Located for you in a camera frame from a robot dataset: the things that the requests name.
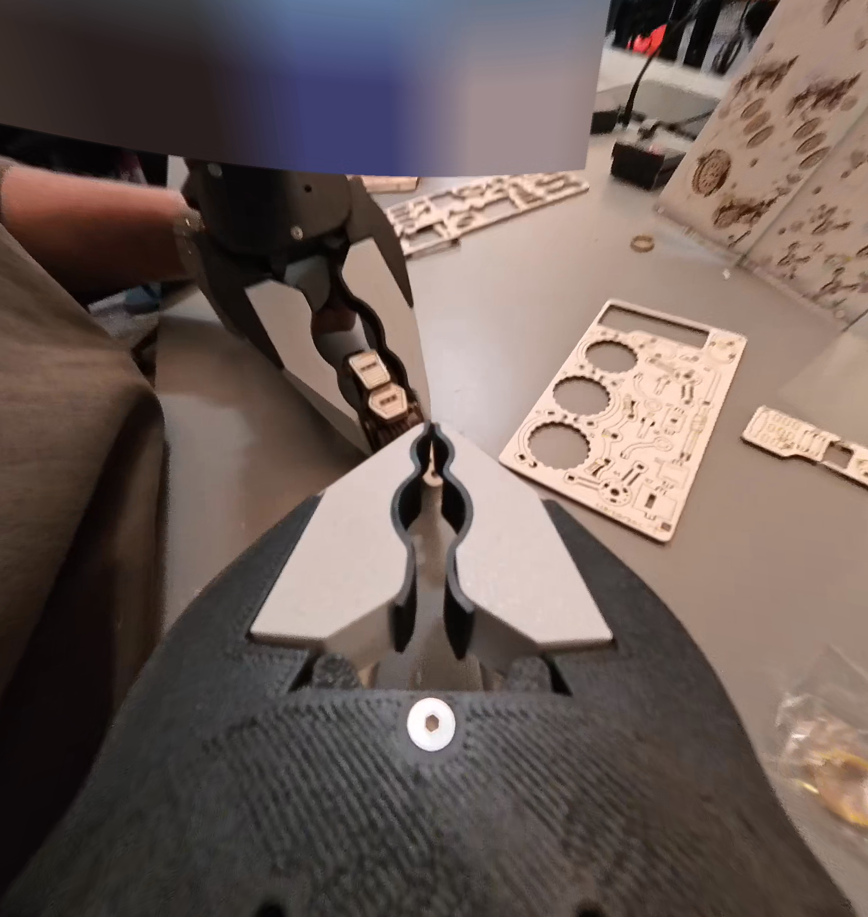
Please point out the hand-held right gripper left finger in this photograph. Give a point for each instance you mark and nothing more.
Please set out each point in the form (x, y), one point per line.
(334, 573)

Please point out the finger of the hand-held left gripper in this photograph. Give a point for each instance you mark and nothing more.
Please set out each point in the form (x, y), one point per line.
(391, 322)
(298, 358)

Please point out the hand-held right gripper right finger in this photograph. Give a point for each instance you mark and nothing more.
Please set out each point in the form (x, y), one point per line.
(527, 573)

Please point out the wooden model motorcycle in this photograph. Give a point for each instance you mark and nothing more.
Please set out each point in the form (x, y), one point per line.
(380, 394)

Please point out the small wooden puzzle piece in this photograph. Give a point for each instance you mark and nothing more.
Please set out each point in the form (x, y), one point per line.
(432, 474)

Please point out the person's left forearm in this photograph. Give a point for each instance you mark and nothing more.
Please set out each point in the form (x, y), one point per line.
(90, 222)

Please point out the large wooden puzzle sheet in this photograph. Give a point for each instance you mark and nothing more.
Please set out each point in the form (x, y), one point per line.
(631, 469)

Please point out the emptied wooden puzzle sheet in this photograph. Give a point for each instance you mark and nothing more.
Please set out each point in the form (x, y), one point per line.
(491, 204)

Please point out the person's olive shirt torso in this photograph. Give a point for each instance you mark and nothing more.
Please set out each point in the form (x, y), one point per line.
(47, 430)

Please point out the small wooden puzzle sheet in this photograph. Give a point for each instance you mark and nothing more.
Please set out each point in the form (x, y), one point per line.
(785, 433)

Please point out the black box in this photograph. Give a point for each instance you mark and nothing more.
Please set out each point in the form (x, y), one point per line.
(642, 165)

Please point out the small clear plastic bag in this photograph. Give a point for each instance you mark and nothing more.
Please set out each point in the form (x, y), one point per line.
(842, 774)

